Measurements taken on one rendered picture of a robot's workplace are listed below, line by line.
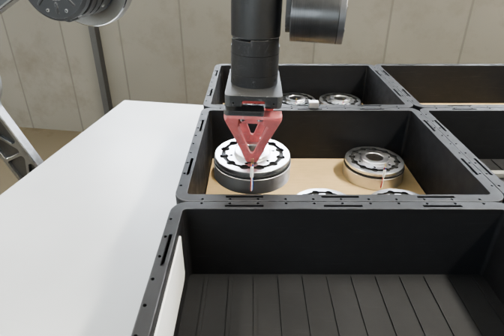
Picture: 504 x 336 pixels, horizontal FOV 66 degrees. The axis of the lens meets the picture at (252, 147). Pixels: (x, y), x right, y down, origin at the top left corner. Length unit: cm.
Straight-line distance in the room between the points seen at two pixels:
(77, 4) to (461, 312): 80
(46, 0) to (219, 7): 160
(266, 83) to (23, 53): 271
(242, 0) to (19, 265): 60
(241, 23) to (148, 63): 220
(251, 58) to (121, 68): 230
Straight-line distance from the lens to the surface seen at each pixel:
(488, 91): 119
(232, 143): 55
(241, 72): 45
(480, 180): 58
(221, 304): 49
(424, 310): 52
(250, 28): 44
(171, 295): 41
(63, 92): 302
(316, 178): 70
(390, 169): 71
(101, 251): 79
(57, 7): 90
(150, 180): 96
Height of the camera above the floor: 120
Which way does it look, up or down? 27 degrees down
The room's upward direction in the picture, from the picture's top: straight up
